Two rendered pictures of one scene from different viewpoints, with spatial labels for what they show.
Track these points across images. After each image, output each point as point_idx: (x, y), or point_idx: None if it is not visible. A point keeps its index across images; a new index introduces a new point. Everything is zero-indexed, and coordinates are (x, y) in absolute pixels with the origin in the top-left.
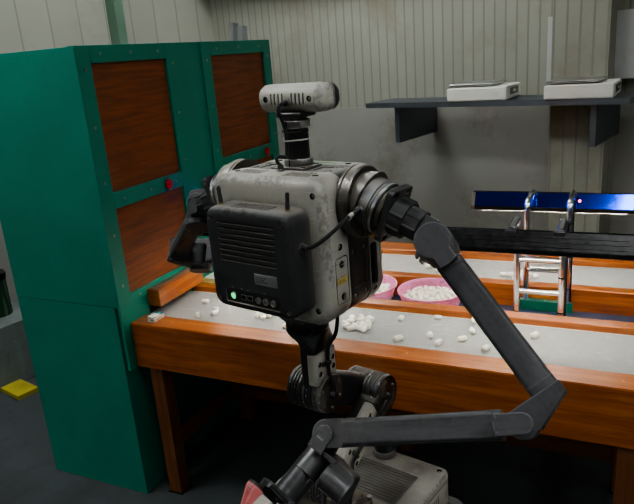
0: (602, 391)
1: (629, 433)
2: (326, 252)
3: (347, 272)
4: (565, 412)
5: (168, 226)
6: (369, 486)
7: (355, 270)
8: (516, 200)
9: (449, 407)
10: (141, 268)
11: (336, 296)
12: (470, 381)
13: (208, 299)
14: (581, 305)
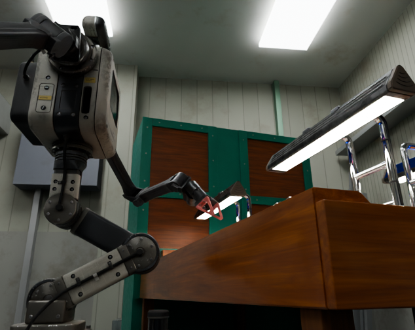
0: (272, 213)
1: (300, 275)
2: (35, 77)
3: (52, 94)
4: (254, 261)
5: (191, 220)
6: None
7: (63, 97)
8: None
9: (204, 287)
10: (162, 237)
11: (35, 105)
12: (211, 249)
13: None
14: None
